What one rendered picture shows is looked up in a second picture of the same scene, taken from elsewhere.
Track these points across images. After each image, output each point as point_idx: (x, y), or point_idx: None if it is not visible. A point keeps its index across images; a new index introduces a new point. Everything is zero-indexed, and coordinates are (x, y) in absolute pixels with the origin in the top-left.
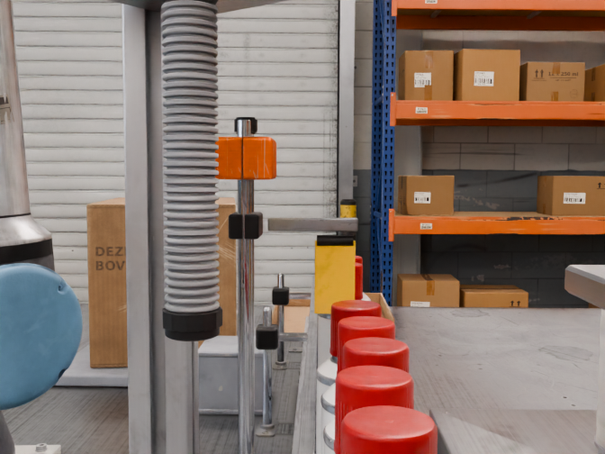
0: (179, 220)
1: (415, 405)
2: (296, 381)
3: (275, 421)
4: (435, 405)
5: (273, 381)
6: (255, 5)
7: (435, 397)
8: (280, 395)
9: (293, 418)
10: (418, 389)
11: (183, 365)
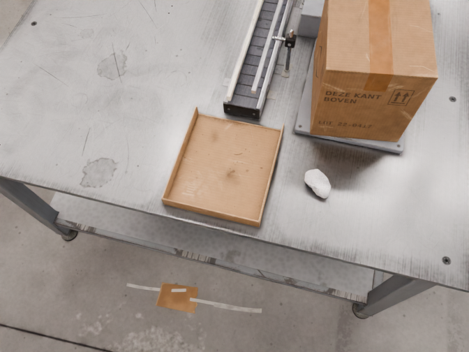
0: None
1: (238, 14)
2: (283, 47)
3: (300, 7)
4: (229, 13)
5: (294, 48)
6: None
7: (225, 20)
8: (294, 31)
9: (292, 10)
10: (227, 29)
11: None
